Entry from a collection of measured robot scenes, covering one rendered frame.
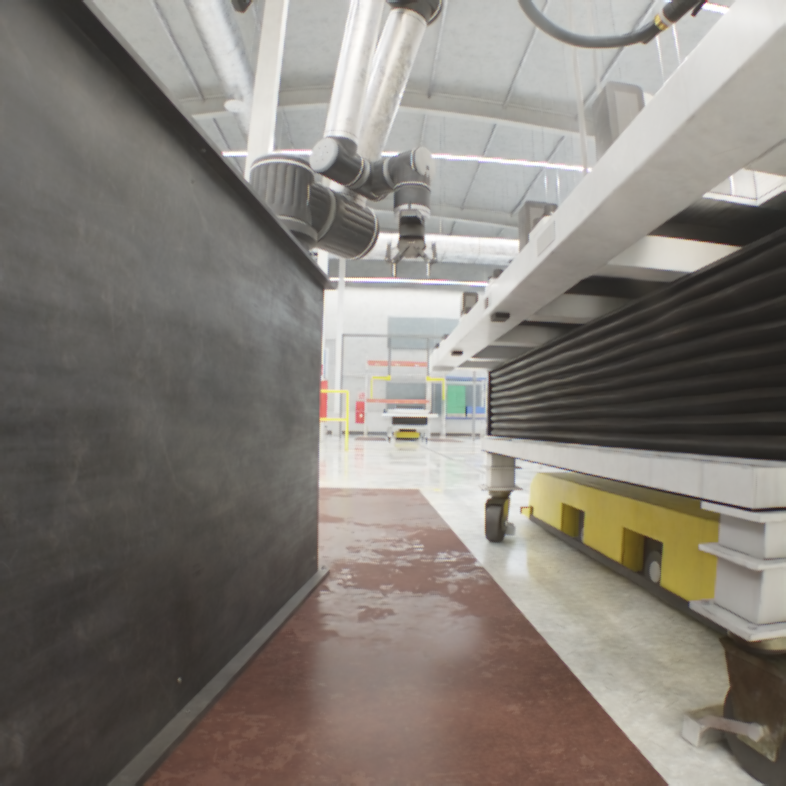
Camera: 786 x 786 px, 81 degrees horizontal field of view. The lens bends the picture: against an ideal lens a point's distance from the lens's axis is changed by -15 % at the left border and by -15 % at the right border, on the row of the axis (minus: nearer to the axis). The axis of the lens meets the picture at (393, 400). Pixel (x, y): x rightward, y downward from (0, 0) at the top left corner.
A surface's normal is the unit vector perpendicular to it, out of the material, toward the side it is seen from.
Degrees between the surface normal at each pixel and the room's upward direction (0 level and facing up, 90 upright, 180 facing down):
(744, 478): 90
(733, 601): 90
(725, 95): 180
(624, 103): 90
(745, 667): 90
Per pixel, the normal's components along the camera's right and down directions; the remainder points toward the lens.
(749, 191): 0.04, -0.04
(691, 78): -1.00, -0.02
